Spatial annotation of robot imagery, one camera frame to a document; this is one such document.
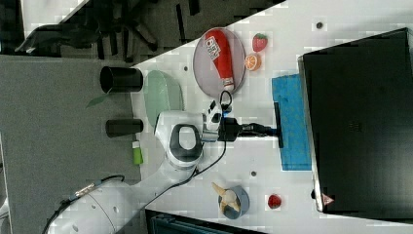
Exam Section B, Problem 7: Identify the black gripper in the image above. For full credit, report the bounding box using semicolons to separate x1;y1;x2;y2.
218;117;277;142

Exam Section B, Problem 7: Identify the blue oven door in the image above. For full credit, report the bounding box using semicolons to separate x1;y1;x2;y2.
272;74;312;171

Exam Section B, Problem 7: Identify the black toaster oven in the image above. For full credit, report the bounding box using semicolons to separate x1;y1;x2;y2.
299;27;413;223

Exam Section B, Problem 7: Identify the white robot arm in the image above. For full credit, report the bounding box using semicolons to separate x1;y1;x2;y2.
42;110;281;234

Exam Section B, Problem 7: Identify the orange slice toy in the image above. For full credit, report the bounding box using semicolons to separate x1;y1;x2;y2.
244;54;261;71

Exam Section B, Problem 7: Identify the peeled banana toy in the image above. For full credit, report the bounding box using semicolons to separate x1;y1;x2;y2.
211;182;241;213

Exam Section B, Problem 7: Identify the grey round plate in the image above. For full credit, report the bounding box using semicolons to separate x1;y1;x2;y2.
193;27;245;98

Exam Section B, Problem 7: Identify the red strawberry toy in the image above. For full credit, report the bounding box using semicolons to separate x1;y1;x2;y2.
252;33;268;52
267;194;282;210

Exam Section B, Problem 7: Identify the red plush ketchup bottle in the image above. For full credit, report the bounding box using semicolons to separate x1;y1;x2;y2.
205;29;235;92

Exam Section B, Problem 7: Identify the green perforated colander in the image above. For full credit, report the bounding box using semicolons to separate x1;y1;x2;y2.
143;70;184;127

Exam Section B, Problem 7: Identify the green marker pen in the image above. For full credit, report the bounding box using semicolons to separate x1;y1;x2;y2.
132;140;143;165

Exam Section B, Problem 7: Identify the black office chair base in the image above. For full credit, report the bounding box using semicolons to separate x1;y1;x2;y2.
94;0;203;64

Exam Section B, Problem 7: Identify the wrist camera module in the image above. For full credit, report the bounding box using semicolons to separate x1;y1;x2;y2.
206;100;222;131

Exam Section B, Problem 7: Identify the small black cylinder post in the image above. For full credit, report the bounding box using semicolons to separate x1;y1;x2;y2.
105;119;144;137

